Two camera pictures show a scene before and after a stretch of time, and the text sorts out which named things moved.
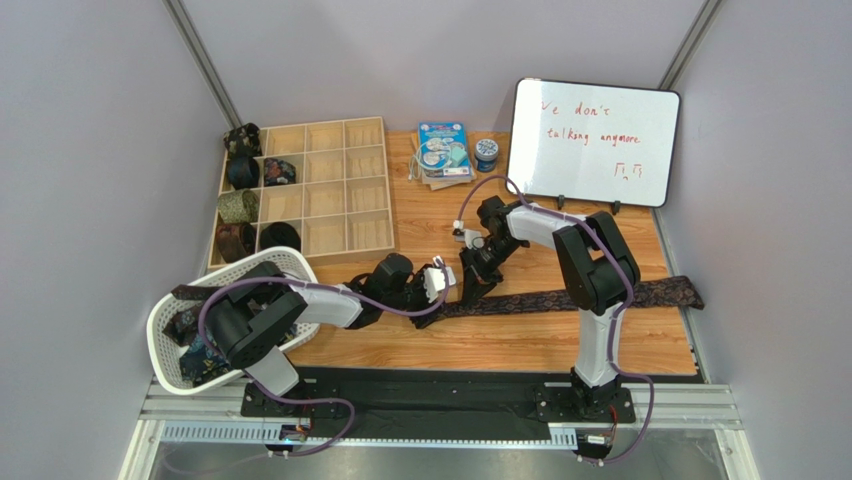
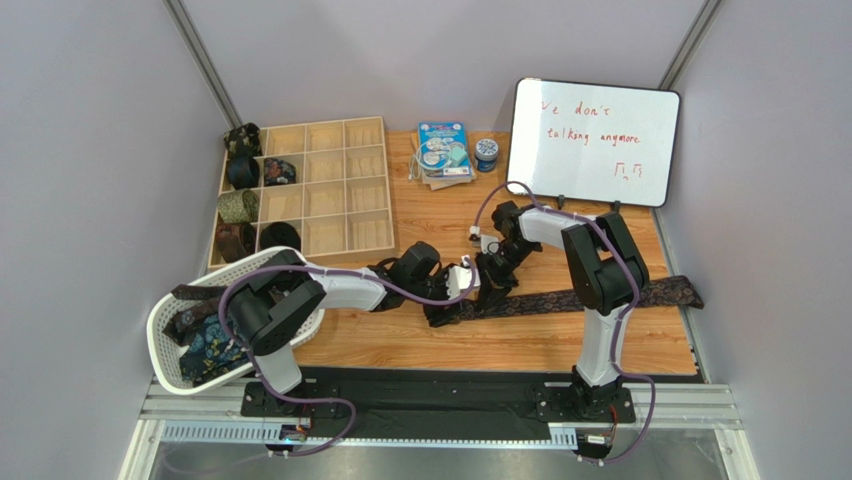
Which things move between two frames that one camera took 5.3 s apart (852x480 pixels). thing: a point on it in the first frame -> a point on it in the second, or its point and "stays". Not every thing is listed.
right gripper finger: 473,289 -> 489,294
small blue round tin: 486,151 stays
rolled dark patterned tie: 278,172 stays
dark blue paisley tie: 665,292 stays
